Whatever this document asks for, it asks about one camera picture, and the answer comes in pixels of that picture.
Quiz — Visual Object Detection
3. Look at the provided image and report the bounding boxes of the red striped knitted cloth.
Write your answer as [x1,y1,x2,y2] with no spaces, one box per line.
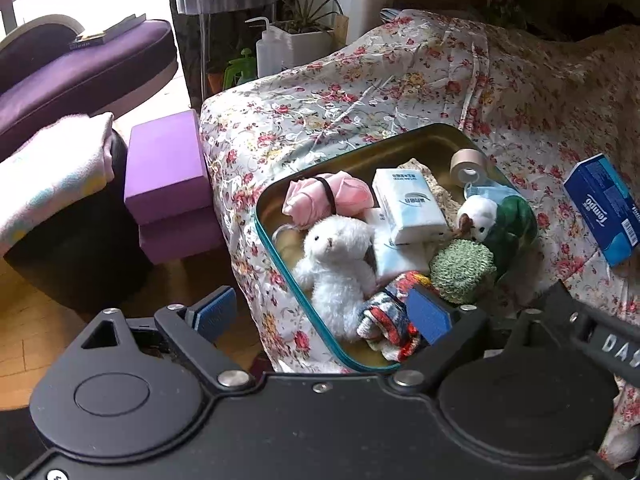
[356,271,432,362]

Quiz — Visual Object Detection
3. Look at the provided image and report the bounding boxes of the green knitted scrubber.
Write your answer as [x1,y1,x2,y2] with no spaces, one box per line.
[430,240,497,304]

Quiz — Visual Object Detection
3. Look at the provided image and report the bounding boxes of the green white plush toy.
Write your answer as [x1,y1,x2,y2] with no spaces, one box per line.
[457,195,537,280]

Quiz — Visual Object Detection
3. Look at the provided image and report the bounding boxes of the beige lace cloth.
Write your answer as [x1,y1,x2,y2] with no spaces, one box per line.
[399,158,461,229]

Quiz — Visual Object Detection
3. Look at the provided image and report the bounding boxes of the white fluffy plush animal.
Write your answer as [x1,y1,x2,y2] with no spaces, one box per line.
[292,214,376,342]

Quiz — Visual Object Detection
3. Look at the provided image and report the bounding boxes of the small white tissue packet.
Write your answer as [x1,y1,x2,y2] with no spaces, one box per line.
[372,168,449,245]

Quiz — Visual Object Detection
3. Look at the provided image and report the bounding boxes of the light blue face mask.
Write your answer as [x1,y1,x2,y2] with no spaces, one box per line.
[463,181,522,205]

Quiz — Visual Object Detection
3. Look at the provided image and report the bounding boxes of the white medical tape roll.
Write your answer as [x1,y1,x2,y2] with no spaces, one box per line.
[449,148,488,188]

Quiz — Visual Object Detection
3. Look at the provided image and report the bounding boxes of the pink cloth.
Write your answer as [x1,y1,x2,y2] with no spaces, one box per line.
[282,171,374,228]

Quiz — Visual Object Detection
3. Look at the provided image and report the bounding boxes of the teal gold metal tin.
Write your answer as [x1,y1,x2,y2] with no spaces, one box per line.
[252,122,539,374]

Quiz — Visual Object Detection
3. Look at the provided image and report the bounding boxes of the lower purple foam block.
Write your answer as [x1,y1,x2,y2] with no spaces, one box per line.
[139,207,224,264]

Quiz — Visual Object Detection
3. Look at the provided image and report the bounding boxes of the purple foam block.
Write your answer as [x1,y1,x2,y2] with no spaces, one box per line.
[124,110,212,226]
[139,207,224,264]

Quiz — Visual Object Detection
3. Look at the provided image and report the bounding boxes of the black round stool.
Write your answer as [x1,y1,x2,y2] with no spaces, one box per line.
[4,136,152,314]

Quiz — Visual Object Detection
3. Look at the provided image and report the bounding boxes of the blue Tempo tissue pack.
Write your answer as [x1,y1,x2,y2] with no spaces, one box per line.
[564,154,639,266]

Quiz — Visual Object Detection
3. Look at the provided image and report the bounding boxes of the upper purple foam block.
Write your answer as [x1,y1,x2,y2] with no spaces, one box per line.
[124,110,212,226]

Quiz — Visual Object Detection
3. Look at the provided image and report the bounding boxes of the pastel folded blanket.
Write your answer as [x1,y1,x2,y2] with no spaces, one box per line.
[0,112,115,254]

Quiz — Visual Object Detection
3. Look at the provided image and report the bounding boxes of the floral bedspread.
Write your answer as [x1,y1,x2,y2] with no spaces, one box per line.
[198,8,640,468]

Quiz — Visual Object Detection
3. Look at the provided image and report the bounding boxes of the green watering can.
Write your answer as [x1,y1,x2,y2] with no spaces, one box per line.
[222,48,257,90]

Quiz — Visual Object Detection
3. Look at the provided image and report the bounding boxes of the white squeeze bottle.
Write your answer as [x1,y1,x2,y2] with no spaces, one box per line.
[245,16,288,78]

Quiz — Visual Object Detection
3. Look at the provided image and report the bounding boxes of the purple velvet chaise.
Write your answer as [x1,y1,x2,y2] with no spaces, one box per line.
[0,15,178,159]

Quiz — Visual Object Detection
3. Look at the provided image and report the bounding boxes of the book on chaise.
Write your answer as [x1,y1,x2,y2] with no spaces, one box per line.
[70,14,146,51]

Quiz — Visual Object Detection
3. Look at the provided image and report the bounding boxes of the white planter with plant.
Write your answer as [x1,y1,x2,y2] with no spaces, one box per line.
[273,0,346,70]

